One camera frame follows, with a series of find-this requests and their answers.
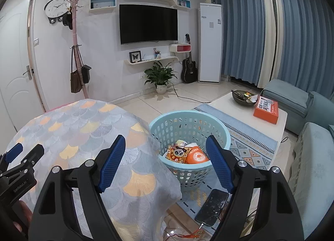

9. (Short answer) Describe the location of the black floor cable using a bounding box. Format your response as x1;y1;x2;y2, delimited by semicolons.
170;81;212;104

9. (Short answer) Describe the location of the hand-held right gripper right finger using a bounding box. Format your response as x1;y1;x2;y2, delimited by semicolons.
205;134;305;241

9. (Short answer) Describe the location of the phone charging cable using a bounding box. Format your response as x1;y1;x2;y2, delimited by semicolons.
197;209;259;231

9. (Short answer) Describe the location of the brown hanging bag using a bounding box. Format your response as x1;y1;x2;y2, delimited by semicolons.
70;45;84;94

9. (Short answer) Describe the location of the dark bowl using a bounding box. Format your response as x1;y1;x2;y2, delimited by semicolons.
231;89;258;106

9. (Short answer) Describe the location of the person's left hand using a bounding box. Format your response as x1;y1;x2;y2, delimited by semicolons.
12;201;34;232

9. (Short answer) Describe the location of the light blue sofa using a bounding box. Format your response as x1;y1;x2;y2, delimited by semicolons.
261;78;334;239

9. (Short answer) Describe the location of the black picture frame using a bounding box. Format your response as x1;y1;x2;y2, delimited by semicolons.
129;50;142;63

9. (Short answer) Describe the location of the small blue box shelf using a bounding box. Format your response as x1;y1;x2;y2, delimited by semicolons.
174;0;191;11

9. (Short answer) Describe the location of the cream curtain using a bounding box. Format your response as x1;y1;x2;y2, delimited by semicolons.
257;0;281;89

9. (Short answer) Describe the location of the wide blue box shelf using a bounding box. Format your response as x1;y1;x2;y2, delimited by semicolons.
89;0;116;13

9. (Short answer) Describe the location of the orange snack packet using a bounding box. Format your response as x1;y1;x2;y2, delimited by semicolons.
166;145;187;163

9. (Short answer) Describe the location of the white and red box shelf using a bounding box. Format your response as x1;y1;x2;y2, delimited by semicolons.
169;43;191;55

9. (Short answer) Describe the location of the pink coat rack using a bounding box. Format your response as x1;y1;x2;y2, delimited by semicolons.
48;0;92;112

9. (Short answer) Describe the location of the panda wall clock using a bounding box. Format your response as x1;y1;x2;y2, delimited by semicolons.
43;0;70;26

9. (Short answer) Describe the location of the potted green plant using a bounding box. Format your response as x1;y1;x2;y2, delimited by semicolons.
144;61;174;94

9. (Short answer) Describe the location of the black wall television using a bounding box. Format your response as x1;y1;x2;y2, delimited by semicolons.
119;3;179;45

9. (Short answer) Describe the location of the patterned blue rug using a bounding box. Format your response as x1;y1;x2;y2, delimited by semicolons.
167;102;278;231

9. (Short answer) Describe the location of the black guitar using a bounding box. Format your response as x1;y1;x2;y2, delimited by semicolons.
181;33;198;84

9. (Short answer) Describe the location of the orange paper cup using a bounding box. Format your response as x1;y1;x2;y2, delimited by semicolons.
185;145;211;165

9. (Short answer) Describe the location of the black smartphone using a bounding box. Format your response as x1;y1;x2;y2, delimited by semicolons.
195;188;230;226

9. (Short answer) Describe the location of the low white wall shelf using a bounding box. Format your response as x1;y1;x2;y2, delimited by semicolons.
124;56;181;66

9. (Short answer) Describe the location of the black hanging bag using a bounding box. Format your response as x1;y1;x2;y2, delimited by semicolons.
81;65;92;84

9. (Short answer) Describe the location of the patterned tablecloth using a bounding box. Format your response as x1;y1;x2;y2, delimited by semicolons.
5;99;182;241

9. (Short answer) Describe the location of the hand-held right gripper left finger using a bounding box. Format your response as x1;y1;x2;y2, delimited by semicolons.
31;134;127;241

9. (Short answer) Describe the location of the blue curtain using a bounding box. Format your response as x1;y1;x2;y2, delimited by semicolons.
209;0;270;85
276;0;334;101

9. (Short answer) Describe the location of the light blue plastic basket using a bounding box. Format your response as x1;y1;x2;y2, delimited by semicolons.
148;110;232;192

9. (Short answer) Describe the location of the orange box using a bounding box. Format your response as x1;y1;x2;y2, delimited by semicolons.
253;95;280;125

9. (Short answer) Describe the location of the white standing air conditioner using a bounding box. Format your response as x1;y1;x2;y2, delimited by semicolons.
197;2;223;84

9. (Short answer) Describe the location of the white door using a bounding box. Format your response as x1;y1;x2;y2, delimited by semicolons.
0;12;47;138

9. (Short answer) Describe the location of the white coffee table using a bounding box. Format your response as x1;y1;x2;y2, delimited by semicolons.
209;91;288;143

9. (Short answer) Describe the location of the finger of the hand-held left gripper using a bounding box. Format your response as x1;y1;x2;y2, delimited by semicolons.
0;142;24;170
6;144;45;176

